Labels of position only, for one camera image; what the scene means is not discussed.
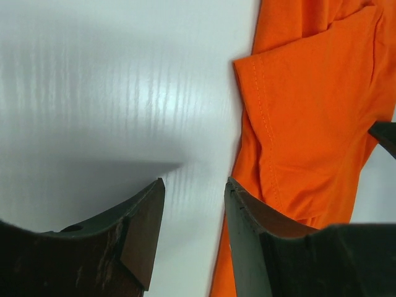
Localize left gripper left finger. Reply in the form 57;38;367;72
1;179;165;296

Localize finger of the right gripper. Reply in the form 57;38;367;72
369;122;396;159

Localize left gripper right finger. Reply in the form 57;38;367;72
225;178;395;296

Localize orange t shirt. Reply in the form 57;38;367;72
210;1;395;296

